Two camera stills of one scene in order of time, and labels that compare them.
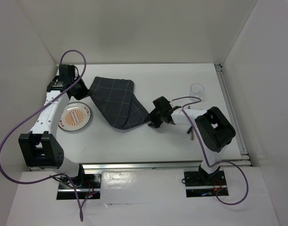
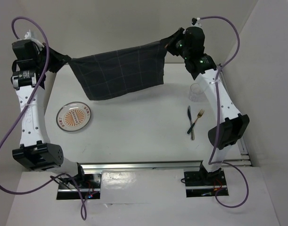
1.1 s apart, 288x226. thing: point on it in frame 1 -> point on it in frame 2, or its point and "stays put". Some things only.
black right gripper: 155,123 -> 169,46
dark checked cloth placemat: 115,98 -> 121,71
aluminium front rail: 149,165 stays put
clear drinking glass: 196,90 stays put
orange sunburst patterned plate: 75,116 stays put
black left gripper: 84,93 -> 59,60
